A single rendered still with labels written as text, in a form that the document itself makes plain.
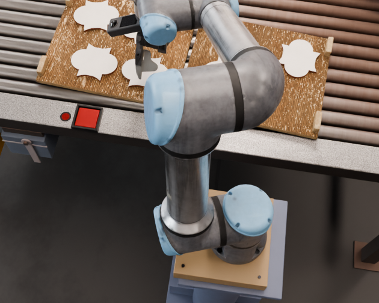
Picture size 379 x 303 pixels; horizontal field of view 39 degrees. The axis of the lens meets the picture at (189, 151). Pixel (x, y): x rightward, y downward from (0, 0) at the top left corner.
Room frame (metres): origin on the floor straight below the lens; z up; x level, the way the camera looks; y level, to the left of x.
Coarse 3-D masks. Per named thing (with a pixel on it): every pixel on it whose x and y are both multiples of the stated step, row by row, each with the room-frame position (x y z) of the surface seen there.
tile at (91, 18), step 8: (80, 8) 1.09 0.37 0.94; (88, 8) 1.09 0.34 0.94; (96, 8) 1.09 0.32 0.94; (104, 8) 1.09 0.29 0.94; (112, 8) 1.09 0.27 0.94; (80, 16) 1.06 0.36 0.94; (88, 16) 1.06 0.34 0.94; (96, 16) 1.06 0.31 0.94; (104, 16) 1.06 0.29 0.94; (112, 16) 1.06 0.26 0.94; (80, 24) 1.03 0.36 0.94; (88, 24) 1.03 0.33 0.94; (96, 24) 1.03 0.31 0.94; (104, 24) 1.03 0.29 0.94
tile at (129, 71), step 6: (132, 60) 0.91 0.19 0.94; (156, 60) 0.91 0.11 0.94; (126, 66) 0.88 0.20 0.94; (132, 66) 0.88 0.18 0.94; (162, 66) 0.89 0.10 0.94; (126, 72) 0.86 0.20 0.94; (132, 72) 0.86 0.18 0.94; (144, 72) 0.87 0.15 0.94; (150, 72) 0.87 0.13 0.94; (156, 72) 0.87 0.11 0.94; (126, 78) 0.84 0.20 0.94; (132, 78) 0.84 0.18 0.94; (144, 78) 0.85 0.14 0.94; (132, 84) 0.82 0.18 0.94; (138, 84) 0.82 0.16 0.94; (144, 84) 0.83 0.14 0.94
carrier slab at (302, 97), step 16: (256, 32) 1.04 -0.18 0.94; (272, 32) 1.05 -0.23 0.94; (288, 32) 1.05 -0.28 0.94; (208, 48) 0.97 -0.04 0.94; (272, 48) 0.99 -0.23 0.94; (320, 48) 1.00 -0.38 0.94; (192, 64) 0.91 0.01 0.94; (320, 64) 0.94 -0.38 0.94; (288, 80) 0.88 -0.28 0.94; (304, 80) 0.88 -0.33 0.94; (320, 80) 0.88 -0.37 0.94; (288, 96) 0.82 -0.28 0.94; (304, 96) 0.82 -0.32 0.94; (320, 96) 0.83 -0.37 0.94; (288, 112) 0.77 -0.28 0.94; (304, 112) 0.77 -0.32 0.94; (272, 128) 0.72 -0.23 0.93; (288, 128) 0.72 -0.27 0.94; (304, 128) 0.72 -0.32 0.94
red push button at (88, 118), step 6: (84, 108) 0.74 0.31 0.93; (78, 114) 0.72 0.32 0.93; (84, 114) 0.72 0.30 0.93; (90, 114) 0.72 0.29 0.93; (96, 114) 0.72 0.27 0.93; (78, 120) 0.70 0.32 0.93; (84, 120) 0.70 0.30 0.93; (90, 120) 0.70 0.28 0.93; (96, 120) 0.70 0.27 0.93; (84, 126) 0.68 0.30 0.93; (90, 126) 0.68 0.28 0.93
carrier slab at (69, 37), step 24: (96, 0) 1.13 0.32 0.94; (120, 0) 1.14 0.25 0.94; (72, 24) 1.03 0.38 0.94; (72, 48) 0.94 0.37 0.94; (120, 48) 0.95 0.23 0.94; (144, 48) 0.96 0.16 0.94; (168, 48) 0.96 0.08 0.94; (48, 72) 0.85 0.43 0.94; (72, 72) 0.86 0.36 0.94; (120, 72) 0.87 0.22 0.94; (120, 96) 0.78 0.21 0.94
